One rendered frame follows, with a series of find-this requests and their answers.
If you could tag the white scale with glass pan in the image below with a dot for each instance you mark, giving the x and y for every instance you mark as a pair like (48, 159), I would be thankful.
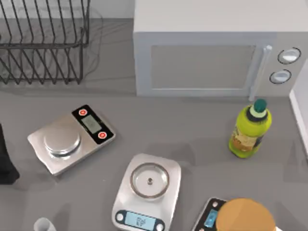
(146, 192)

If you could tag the steel scale with red buttons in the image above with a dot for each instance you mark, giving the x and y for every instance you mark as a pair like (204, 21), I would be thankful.
(69, 139)

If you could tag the green bottle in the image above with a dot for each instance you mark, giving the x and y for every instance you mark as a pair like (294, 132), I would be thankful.
(250, 130)

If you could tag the pale microwave oven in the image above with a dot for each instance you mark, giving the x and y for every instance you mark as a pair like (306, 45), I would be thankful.
(204, 29)

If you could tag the black scale with blue display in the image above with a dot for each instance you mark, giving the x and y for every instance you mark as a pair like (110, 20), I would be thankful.
(208, 216)

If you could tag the small microwave knob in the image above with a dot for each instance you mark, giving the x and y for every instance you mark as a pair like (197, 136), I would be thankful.
(280, 76)

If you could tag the large microwave knob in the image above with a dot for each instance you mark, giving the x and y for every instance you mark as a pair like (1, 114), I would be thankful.
(289, 55)

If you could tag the grey cup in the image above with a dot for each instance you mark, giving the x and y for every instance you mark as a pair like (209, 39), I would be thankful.
(44, 225)

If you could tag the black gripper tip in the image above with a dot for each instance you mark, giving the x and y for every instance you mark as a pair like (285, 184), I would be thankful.
(6, 163)

